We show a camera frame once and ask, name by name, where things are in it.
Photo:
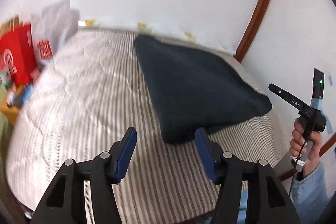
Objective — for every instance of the white rolled paper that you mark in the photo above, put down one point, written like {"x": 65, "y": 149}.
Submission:
{"x": 207, "y": 38}

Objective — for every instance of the blue right sleeve forearm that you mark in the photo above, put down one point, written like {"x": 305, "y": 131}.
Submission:
{"x": 309, "y": 195}

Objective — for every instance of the black sweatshirt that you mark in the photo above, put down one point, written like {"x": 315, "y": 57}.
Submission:
{"x": 192, "y": 88}

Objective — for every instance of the striped quilted mattress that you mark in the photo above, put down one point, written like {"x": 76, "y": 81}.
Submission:
{"x": 84, "y": 101}

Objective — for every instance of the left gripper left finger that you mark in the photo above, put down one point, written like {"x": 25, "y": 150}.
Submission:
{"x": 64, "y": 199}

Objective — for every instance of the white plastic shopping bag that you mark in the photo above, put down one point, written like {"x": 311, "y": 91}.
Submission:
{"x": 51, "y": 28}

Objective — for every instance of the wooden side table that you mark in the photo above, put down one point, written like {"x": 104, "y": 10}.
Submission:
{"x": 14, "y": 100}

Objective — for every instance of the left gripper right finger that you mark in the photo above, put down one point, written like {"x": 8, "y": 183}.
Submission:
{"x": 267, "y": 200}

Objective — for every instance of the brown wooden door frame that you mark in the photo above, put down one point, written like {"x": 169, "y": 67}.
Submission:
{"x": 252, "y": 29}

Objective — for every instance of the person's right hand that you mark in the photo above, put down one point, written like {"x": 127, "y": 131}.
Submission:
{"x": 297, "y": 142}

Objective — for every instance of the red paper shopping bag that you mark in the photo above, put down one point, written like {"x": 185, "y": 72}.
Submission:
{"x": 18, "y": 51}

